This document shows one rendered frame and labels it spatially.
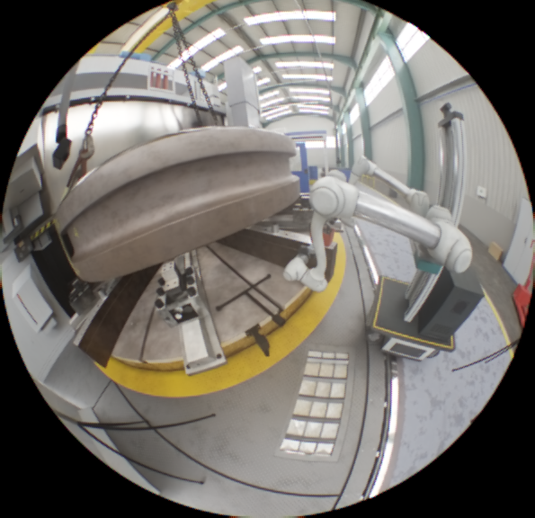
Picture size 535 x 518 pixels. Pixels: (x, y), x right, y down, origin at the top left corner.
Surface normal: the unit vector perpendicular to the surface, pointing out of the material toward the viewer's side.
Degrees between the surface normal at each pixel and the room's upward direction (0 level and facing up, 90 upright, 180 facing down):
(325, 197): 89
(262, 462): 0
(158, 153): 90
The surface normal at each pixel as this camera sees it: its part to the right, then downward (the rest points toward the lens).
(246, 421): -0.12, -0.86
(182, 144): 0.58, 0.35
